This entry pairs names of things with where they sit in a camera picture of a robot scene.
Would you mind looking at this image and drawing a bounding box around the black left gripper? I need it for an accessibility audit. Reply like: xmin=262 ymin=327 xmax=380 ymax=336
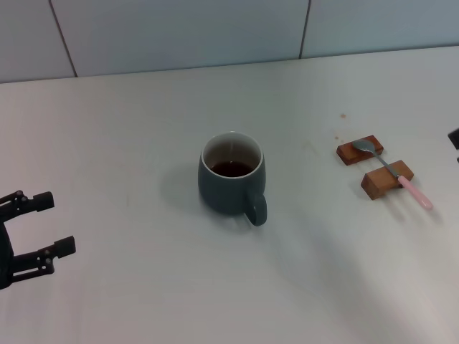
xmin=0 ymin=191 xmax=77 ymax=290

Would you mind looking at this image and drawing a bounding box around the pink handled metal spoon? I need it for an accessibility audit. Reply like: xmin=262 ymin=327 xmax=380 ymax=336
xmin=350 ymin=139 xmax=434 ymax=209

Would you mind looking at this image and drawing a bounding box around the grey ceramic coffee cup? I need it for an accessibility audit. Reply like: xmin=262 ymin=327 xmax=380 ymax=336
xmin=197 ymin=131 xmax=269 ymax=227

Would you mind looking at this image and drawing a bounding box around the light brown wooden block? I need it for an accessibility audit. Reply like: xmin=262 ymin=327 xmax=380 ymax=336
xmin=360 ymin=160 xmax=415 ymax=201

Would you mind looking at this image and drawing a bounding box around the dark reddish wooden block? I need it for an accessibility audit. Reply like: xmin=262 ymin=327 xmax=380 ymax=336
xmin=336 ymin=134 xmax=385 ymax=166

